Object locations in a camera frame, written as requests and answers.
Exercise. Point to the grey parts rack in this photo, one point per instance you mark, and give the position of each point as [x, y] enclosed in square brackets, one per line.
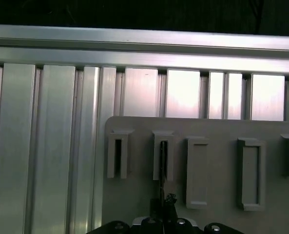
[219, 126]

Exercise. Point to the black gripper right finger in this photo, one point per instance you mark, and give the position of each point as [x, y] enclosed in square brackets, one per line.
[180, 226]

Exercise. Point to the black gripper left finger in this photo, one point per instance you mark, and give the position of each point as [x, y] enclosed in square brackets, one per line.
[146, 226]

